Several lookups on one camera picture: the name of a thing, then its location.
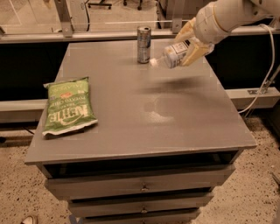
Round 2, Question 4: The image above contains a clear plastic bottle white cap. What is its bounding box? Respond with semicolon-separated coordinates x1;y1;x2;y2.
150;41;190;68

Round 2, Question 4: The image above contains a silver redbull can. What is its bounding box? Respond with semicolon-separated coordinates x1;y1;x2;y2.
137;26;151;64

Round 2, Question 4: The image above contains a grey drawer cabinet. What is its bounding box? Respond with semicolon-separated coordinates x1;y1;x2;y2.
25;41;256;224

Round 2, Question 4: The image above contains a green potato chips bag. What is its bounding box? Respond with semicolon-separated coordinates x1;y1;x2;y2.
42;77;98;136

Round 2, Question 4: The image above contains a white shoe tip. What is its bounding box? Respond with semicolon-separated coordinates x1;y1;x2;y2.
20;215;38;224

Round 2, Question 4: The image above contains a white cable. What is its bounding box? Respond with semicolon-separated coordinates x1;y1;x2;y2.
237;24;277;115

